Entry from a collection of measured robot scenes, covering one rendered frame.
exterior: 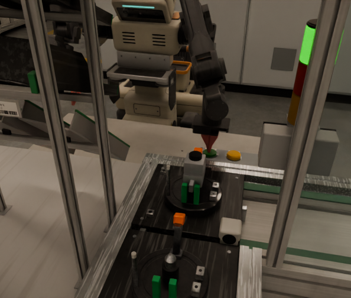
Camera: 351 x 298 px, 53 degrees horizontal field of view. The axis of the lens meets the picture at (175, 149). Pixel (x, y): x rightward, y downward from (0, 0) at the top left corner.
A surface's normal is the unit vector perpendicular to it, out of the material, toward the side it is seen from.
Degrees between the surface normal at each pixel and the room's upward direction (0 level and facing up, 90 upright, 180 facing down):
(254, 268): 0
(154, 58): 90
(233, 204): 0
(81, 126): 90
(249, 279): 0
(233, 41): 90
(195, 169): 90
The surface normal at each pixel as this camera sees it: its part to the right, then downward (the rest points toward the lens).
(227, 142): 0.01, -0.84
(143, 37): -0.23, 0.63
